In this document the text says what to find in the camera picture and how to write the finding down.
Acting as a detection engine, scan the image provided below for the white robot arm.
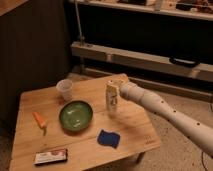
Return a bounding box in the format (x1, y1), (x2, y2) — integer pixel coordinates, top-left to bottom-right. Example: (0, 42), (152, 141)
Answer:
(115, 80), (213, 158)

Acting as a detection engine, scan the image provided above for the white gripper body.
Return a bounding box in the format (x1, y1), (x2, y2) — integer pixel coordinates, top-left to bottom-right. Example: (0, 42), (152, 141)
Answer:
(119, 82), (145, 103)

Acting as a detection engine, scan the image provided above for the blue sponge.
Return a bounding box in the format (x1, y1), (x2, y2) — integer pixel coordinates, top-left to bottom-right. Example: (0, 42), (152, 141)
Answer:
(97, 130), (120, 148)

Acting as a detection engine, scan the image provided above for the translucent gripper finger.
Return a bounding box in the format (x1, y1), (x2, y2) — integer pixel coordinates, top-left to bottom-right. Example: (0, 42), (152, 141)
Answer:
(113, 79), (124, 86)

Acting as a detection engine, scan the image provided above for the orange carrot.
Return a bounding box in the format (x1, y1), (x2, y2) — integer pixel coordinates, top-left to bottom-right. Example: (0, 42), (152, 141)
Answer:
(33, 112), (47, 134)

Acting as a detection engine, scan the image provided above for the flat snack box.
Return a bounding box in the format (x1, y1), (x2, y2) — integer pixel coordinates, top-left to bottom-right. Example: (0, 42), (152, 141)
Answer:
(34, 149), (68, 165)

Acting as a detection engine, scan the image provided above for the wooden table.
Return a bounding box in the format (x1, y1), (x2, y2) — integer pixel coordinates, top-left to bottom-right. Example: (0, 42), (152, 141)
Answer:
(9, 74), (161, 171)

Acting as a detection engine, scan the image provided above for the grey metal beam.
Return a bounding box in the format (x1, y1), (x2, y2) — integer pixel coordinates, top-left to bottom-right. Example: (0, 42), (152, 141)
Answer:
(71, 42), (213, 82)

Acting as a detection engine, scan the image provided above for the green ceramic bowl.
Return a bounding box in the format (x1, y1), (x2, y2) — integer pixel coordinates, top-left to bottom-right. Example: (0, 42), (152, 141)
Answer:
(59, 100), (93, 132)

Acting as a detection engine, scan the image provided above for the cluttered shelf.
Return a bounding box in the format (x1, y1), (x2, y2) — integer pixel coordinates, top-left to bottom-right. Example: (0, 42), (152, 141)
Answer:
(69, 0), (213, 21)

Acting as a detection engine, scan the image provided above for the metal pole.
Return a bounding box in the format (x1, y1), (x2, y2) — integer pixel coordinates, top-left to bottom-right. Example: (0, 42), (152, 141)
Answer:
(74, 0), (84, 46)

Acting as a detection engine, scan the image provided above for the clear plastic cup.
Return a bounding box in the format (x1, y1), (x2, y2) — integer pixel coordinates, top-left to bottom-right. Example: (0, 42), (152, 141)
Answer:
(56, 79), (73, 101)

